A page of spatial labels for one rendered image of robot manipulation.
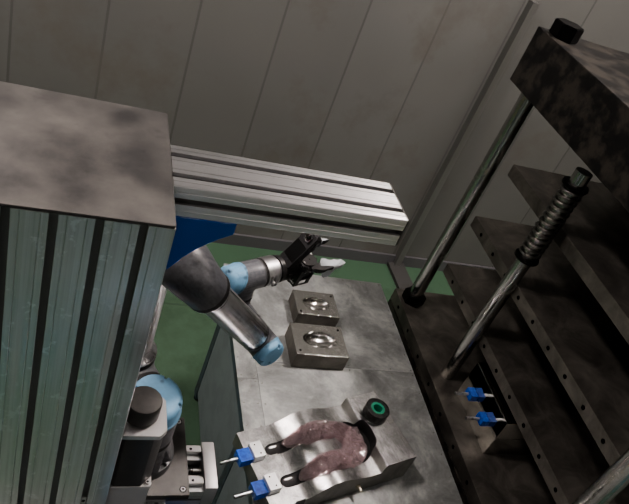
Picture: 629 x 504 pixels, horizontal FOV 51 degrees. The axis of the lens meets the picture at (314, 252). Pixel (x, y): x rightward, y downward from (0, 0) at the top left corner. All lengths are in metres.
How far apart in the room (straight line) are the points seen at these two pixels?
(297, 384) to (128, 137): 1.57
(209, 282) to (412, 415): 1.31
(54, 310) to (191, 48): 2.69
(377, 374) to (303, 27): 1.79
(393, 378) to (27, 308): 1.85
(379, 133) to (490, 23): 0.82
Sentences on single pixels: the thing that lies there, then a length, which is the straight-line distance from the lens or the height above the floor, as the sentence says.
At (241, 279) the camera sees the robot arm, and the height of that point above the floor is 1.46.
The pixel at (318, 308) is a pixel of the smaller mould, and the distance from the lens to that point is 2.55.
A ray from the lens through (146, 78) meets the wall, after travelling 3.47.
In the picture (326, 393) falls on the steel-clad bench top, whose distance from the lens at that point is 2.32.
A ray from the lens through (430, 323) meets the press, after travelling 2.85.
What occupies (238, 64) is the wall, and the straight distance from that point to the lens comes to 3.46.
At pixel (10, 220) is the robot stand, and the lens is 0.73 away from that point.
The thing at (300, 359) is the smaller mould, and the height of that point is 0.84.
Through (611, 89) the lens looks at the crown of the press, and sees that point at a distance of 2.09.
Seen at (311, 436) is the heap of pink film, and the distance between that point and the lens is 2.05.
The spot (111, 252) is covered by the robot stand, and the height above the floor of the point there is 1.98.
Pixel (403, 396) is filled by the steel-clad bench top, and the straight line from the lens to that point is 2.46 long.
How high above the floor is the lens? 2.46
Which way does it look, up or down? 35 degrees down
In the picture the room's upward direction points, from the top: 23 degrees clockwise
